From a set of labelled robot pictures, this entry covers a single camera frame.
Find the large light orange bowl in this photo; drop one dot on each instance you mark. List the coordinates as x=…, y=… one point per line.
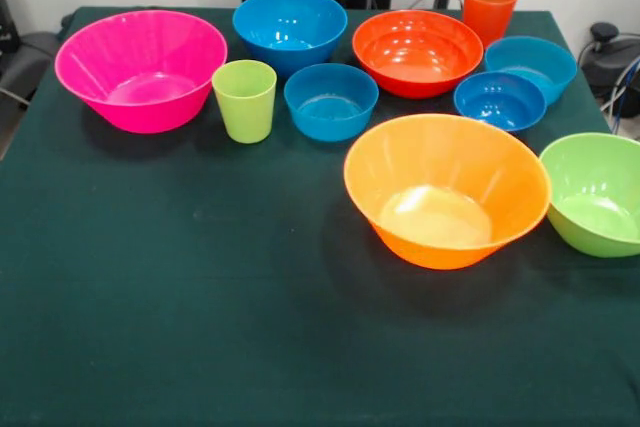
x=440, y=172

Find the small light blue bowl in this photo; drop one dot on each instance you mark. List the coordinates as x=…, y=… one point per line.
x=550, y=67
x=330, y=117

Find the light green cup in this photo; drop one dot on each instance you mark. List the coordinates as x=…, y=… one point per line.
x=245, y=107

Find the shallow red-orange bowl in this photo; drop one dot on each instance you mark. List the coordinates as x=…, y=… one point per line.
x=415, y=57

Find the medium blue bowl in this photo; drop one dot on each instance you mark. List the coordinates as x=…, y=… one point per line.
x=290, y=22

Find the dark green tablecloth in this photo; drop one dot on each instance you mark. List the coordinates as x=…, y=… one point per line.
x=200, y=322

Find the small dark blue bowl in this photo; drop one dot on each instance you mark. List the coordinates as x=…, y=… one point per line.
x=500, y=102

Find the large pink bowl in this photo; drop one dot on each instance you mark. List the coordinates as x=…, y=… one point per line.
x=140, y=62

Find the red-orange cup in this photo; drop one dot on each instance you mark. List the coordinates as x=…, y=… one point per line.
x=490, y=12

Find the light green bowl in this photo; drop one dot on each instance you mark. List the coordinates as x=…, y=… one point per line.
x=595, y=187

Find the dark grey chair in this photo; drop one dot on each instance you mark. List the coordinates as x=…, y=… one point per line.
x=30, y=62

